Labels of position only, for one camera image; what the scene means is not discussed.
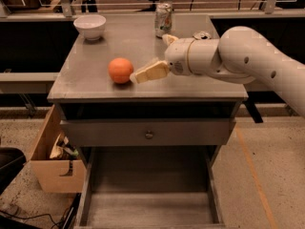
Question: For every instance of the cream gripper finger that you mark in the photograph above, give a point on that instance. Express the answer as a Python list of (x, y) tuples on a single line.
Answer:
[(168, 39), (156, 69)]

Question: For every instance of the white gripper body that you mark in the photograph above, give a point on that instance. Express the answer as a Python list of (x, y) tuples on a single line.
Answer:
[(176, 57)]

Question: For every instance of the orange fruit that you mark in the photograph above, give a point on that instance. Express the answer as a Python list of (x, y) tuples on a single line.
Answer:
[(120, 70)]

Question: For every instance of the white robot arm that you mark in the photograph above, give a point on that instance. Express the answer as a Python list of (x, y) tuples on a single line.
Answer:
[(241, 55)]

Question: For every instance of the grey top drawer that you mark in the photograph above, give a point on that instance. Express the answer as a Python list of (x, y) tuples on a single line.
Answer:
[(148, 132)]

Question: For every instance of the grey drawer cabinet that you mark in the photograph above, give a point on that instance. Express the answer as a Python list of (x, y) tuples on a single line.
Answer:
[(83, 90)]

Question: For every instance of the open grey middle drawer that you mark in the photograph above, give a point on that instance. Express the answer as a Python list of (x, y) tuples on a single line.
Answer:
[(149, 188)]

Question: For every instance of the white soda can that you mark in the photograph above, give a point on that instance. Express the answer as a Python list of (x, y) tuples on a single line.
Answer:
[(163, 19)]

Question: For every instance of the green soda can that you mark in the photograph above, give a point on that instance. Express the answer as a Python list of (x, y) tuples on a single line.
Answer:
[(202, 35)]

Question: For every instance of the white ceramic bowl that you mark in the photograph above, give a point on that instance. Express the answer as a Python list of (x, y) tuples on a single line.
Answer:
[(90, 26)]

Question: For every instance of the grey metal railing bench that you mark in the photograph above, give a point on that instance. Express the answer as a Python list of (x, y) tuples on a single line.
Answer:
[(26, 83)]

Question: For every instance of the wooden crate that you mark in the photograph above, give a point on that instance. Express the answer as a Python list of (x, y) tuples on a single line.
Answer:
[(54, 175)]

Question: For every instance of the black office chair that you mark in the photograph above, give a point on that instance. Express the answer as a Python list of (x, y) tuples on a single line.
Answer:
[(12, 161)]

